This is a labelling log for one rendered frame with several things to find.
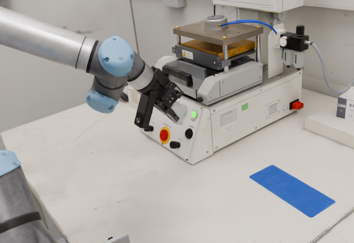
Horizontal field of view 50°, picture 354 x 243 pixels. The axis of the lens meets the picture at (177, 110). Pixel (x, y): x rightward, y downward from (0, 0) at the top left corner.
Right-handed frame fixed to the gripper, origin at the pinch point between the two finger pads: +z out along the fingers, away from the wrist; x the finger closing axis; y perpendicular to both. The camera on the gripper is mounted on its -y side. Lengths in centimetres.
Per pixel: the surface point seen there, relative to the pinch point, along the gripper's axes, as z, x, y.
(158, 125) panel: 8.0, 16.7, -2.4
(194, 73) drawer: 0.9, 10.2, 18.2
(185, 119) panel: 4.7, 3.7, 3.2
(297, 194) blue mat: 18.2, -36.0, 2.3
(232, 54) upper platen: 2.0, 1.7, 29.9
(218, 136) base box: 12.7, -5.0, 5.3
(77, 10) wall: 8, 156, 35
